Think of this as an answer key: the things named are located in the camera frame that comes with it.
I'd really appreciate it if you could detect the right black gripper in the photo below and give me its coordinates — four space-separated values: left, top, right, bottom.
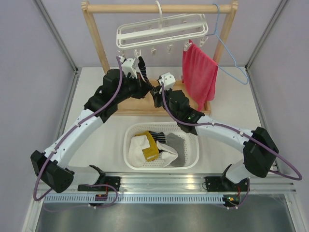
151 84 179 121

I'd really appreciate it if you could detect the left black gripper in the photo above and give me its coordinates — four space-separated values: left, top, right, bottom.
115 72 152 103

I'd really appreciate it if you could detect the black white-striped sock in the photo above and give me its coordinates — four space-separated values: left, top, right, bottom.
149 131 166 144
138 56 155 95

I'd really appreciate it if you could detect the grey striped-cuff sock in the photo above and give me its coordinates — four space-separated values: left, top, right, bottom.
166 133 185 167

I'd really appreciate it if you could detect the yellow bear sock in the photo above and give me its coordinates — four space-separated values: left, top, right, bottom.
135 131 159 162

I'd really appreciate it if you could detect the white plastic clip hanger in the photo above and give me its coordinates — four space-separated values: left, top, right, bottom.
116 1 209 50

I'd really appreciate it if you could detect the white sock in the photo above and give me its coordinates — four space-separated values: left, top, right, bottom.
127 135 150 168
156 141 178 167

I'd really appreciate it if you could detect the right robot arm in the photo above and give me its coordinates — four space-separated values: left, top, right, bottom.
150 87 279 190

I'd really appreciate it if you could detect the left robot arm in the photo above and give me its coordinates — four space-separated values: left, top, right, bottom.
30 68 152 193

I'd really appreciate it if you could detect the wooden clothes rack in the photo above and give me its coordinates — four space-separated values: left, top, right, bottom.
81 0 239 116

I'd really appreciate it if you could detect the pink towel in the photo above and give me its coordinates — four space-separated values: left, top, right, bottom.
182 40 218 111

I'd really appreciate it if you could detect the white perforated plastic basket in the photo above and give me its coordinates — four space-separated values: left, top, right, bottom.
123 122 199 172

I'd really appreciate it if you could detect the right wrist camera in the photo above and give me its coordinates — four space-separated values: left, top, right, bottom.
157 72 176 90

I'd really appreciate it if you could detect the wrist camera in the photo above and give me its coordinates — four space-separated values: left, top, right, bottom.
118 56 139 79
157 72 176 90

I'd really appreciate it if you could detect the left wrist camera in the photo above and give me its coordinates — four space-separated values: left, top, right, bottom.
118 56 139 79

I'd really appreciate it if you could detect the blue wire hanger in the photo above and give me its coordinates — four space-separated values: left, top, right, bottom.
207 0 249 85

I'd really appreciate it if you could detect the aluminium mounting rail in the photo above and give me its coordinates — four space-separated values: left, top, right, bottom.
33 172 297 194

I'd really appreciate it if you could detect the left aluminium frame post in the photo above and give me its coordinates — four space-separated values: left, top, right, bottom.
33 0 80 73

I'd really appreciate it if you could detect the aluminium frame post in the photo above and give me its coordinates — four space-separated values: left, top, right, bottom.
245 0 290 71
33 0 80 73

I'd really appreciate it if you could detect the white slotted cable duct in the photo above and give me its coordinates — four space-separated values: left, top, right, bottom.
44 193 225 204

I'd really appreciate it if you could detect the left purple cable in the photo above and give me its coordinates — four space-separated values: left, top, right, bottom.
33 57 125 213

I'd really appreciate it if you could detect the right aluminium frame post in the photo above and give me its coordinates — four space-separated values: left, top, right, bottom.
245 0 290 71

